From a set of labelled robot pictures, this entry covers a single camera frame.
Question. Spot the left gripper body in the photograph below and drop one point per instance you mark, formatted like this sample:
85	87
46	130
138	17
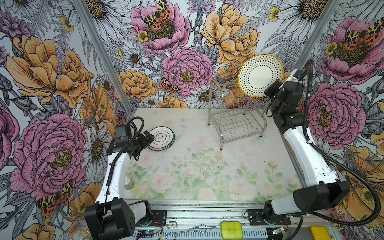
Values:
141	143

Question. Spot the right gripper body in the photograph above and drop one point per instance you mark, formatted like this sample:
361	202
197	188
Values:
273	91

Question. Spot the yellow patterned plate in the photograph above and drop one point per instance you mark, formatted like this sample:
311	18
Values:
258	73

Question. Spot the metal wire dish rack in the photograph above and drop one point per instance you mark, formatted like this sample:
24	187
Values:
235	118

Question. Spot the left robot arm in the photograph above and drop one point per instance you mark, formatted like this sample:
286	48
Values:
111	217

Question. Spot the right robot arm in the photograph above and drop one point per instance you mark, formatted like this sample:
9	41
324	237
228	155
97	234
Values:
323	189

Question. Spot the small white bottle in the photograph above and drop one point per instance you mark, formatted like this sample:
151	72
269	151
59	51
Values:
129	184

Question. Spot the small circuit board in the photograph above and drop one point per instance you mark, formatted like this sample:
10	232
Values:
147	233

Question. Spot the yellow box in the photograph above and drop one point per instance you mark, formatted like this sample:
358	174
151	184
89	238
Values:
320	233

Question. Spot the green square button box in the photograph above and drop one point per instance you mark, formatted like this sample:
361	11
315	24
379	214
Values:
232	230

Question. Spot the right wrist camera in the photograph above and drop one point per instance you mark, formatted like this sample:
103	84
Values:
295	80

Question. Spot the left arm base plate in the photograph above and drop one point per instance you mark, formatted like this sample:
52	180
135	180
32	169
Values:
157	215

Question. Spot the aluminium front rail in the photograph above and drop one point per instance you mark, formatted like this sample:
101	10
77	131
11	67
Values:
188	214

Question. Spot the metal wire hook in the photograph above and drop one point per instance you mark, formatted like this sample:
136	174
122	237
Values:
201	229

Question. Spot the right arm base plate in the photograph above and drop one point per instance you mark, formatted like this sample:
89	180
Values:
256	218

